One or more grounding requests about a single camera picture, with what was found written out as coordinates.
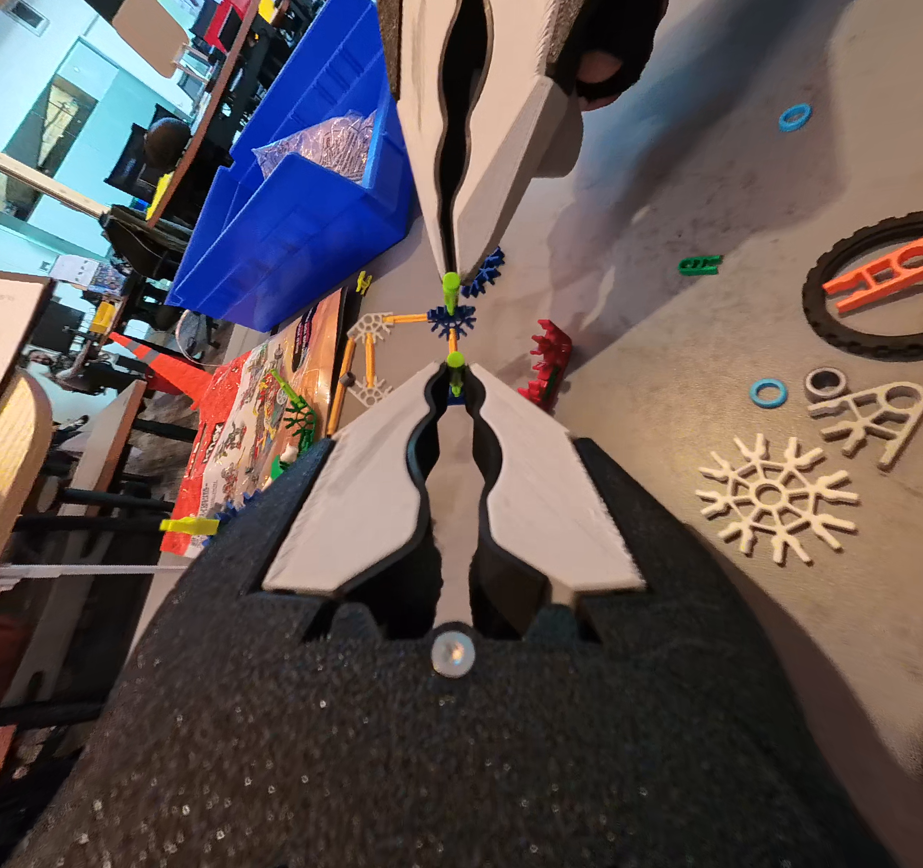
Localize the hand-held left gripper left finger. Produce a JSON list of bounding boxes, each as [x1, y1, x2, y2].
[[262, 362, 444, 602]]

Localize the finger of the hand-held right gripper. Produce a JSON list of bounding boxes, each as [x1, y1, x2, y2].
[[399, 0, 466, 279], [453, 0, 584, 285]]

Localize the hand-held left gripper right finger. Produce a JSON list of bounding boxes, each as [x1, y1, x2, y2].
[[463, 362, 646, 606]]

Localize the blue snowflake connector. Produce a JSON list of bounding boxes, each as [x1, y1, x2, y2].
[[461, 247, 507, 299], [427, 303, 478, 340]]

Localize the person's right hand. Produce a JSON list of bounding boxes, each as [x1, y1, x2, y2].
[[551, 0, 729, 113]]

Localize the blue plastic bin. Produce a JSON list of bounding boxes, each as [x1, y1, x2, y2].
[[166, 150, 418, 333], [229, 0, 405, 187]]

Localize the green snowflake connector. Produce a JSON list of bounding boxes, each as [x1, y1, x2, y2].
[[283, 403, 320, 451]]

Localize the long yellow rod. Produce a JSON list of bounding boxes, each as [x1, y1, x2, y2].
[[326, 338, 359, 440]]

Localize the clear bag of parts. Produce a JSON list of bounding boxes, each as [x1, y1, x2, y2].
[[252, 110, 378, 184]]

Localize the red storage box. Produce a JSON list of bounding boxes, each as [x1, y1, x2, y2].
[[204, 0, 249, 50]]

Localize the red printed toy box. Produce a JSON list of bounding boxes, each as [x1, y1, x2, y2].
[[160, 290, 349, 559]]

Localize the wooden-edged table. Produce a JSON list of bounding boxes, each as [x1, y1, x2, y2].
[[144, 0, 268, 227]]

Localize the orange-red cone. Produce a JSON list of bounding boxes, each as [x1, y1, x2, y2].
[[108, 331, 217, 411]]

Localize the grey fan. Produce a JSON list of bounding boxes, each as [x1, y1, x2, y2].
[[173, 309, 221, 360]]

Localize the large white snowflake connector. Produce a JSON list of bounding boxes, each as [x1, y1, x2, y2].
[[696, 435, 861, 568]]

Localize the black office chair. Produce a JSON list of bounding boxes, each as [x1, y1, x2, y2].
[[104, 118, 192, 198]]

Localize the grey fan-shaped connector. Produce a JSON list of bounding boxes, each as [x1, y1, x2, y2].
[[808, 381, 923, 471]]

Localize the black rubber tyre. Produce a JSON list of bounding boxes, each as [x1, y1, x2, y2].
[[802, 211, 923, 363]]

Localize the round wooden stool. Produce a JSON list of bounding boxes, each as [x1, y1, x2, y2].
[[0, 371, 53, 552]]

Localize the printed poster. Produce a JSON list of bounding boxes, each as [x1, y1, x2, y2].
[[54, 255, 127, 288]]

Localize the orange connector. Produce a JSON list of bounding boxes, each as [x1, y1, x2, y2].
[[822, 237, 923, 315]]

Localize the grey ring spacer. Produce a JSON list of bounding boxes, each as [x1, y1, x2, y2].
[[802, 367, 848, 402]]

